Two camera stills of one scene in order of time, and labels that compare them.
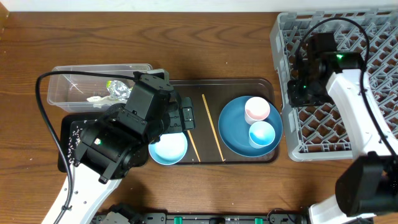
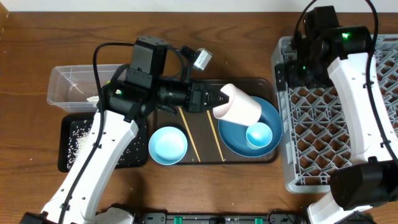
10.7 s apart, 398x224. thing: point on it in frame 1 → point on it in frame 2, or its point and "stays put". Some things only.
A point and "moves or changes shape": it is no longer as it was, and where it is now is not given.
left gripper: x=181 y=121 → x=197 y=101
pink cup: x=256 y=109 moves or changes shape
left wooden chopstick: x=194 y=145 stays put
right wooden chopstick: x=204 y=99 stays put
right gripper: x=295 y=100 → x=291 y=66
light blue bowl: x=171 y=148 stays put
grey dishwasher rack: x=321 y=132 moves or changes shape
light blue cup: x=261 y=134 stays put
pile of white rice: x=73 y=143 stays put
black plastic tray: x=70 y=127 stays put
